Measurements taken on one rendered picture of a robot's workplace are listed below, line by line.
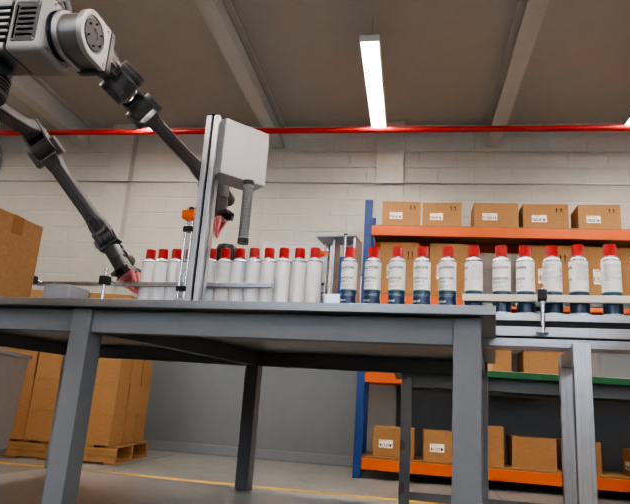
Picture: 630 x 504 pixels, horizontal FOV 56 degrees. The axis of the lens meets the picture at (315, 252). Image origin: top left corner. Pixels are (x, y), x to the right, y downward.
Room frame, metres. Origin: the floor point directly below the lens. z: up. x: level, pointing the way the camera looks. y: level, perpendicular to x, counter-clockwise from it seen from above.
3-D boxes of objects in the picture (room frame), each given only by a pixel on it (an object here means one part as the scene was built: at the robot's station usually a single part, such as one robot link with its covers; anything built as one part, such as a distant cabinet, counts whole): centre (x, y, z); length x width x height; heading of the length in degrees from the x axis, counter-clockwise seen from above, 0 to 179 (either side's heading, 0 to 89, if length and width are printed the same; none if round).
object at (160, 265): (2.00, 0.52, 0.98); 0.05 x 0.05 x 0.20
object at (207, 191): (1.79, 0.36, 1.17); 0.04 x 0.04 x 0.67; 73
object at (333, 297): (1.91, -0.08, 1.01); 0.14 x 0.13 x 0.26; 73
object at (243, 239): (1.80, 0.23, 1.18); 0.04 x 0.04 x 0.21
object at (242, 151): (1.83, 0.28, 1.38); 0.17 x 0.10 x 0.19; 128
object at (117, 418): (5.51, 2.07, 0.70); 1.20 x 0.83 x 1.39; 86
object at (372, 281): (1.78, -0.18, 0.98); 0.05 x 0.05 x 0.20
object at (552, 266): (1.63, -0.68, 0.98); 0.05 x 0.05 x 0.20
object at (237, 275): (1.91, 0.25, 0.98); 0.05 x 0.05 x 0.20
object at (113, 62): (1.41, 0.60, 1.45); 0.09 x 0.08 x 0.12; 80
